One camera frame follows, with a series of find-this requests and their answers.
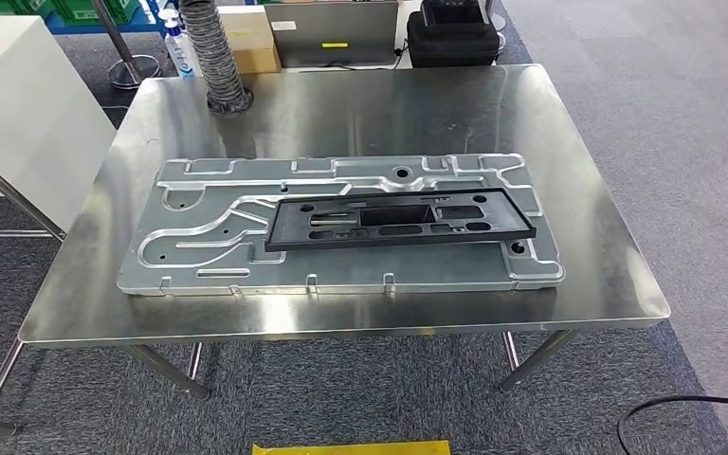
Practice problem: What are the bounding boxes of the black plastic plate bracket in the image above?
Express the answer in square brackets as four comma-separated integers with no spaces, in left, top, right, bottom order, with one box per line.
[264,187,537,254]

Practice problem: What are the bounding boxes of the stainless steel workbench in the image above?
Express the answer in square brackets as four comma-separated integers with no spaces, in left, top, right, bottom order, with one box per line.
[0,63,673,438]

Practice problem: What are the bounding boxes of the blue crate shelf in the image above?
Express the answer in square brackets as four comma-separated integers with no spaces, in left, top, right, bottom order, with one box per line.
[44,9,168,36]

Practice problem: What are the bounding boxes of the grey metal fixture plate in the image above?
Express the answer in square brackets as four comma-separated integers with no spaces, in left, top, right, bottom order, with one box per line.
[117,152,566,298]

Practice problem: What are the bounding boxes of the black equipment case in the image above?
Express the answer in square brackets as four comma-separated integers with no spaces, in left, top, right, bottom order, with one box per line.
[406,0,502,69]

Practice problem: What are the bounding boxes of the brown cardboard box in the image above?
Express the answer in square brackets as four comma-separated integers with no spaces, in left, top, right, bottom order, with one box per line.
[216,5,282,75]

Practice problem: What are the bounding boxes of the clear spray bottle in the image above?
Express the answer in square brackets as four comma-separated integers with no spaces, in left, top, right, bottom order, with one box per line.
[157,9,201,80]

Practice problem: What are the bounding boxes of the grey ribbed hose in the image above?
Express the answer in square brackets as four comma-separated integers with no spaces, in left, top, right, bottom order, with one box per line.
[178,0,255,118]

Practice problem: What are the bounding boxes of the chrome stanchion post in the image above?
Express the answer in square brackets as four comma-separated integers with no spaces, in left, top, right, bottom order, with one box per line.
[90,0,163,90]

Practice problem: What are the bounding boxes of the white pedestal block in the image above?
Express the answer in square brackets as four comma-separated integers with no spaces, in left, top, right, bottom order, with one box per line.
[0,15,118,233]

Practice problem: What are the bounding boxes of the black camera cable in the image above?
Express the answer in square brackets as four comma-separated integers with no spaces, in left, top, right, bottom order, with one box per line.
[616,393,728,455]

